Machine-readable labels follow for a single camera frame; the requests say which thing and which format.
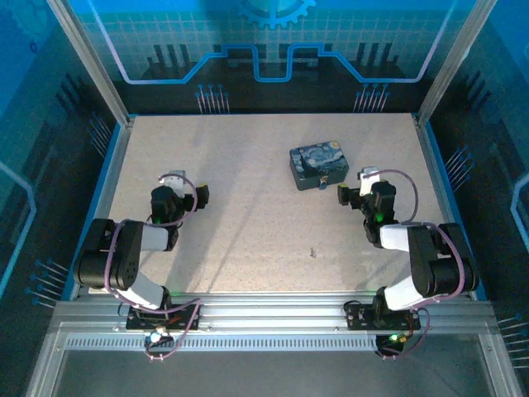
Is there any left base connector with LED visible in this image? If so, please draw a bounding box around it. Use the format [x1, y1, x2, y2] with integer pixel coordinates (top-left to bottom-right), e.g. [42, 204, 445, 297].
[143, 328, 175, 345]

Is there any base connector with led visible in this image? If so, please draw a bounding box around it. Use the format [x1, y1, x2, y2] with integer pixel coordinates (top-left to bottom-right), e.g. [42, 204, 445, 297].
[374, 332, 409, 357]
[143, 328, 175, 345]

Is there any slotted grey cable duct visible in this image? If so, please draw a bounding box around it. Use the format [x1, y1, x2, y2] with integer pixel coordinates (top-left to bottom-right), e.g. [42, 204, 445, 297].
[64, 336, 382, 353]

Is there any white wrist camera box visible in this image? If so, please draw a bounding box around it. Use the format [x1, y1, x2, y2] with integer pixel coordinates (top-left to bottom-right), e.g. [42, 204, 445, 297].
[166, 168, 188, 196]
[358, 166, 379, 198]

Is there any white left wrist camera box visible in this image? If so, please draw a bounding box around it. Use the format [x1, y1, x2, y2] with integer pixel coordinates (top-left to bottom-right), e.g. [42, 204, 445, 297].
[166, 168, 188, 196]

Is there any aluminium upright frame post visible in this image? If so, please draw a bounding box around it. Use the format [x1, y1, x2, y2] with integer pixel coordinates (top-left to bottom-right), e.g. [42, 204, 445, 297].
[45, 0, 132, 125]
[416, 0, 499, 122]

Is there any starry night print box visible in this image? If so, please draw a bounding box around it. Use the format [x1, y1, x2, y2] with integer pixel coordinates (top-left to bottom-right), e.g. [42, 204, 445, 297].
[288, 140, 350, 193]

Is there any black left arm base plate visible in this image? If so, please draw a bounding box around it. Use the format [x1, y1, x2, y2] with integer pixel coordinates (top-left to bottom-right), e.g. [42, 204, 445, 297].
[125, 303, 203, 332]

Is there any aluminium front frame rail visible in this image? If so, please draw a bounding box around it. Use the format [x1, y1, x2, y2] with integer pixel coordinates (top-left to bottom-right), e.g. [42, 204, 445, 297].
[52, 290, 498, 333]

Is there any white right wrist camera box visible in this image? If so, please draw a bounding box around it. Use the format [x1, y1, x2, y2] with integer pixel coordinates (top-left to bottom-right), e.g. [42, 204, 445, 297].
[358, 166, 379, 198]

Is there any right base connector with LED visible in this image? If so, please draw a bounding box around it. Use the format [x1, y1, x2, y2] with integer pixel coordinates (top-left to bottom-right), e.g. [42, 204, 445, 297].
[374, 332, 409, 357]

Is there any aluminium side frame rail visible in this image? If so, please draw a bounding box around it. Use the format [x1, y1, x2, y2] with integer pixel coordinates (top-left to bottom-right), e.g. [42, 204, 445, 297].
[69, 115, 136, 301]
[412, 113, 476, 299]

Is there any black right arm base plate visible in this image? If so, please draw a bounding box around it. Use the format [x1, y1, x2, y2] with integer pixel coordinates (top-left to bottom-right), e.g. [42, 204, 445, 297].
[344, 300, 422, 332]

